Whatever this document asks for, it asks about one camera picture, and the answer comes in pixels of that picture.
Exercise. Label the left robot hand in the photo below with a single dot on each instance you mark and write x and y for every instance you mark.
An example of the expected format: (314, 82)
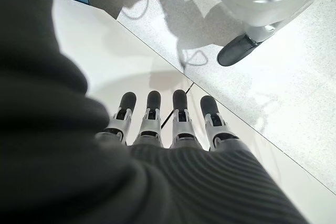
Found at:
(78, 176)

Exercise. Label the white kitchen base cabinet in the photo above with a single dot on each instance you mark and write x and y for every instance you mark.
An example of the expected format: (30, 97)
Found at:
(105, 51)

